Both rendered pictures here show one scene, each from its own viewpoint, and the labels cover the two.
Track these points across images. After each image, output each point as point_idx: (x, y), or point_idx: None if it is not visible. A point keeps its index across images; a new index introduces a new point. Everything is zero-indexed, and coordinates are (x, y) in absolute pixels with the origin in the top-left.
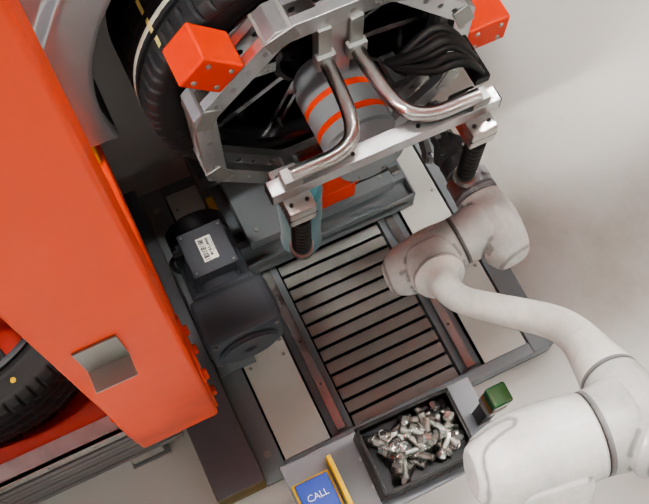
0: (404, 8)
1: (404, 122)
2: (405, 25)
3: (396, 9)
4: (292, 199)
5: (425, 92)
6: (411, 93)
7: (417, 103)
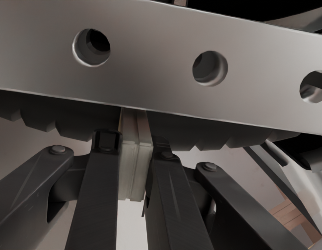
0: (278, 7)
1: (41, 82)
2: (262, 15)
3: (245, 15)
4: None
5: (295, 29)
6: (130, 114)
7: (212, 39)
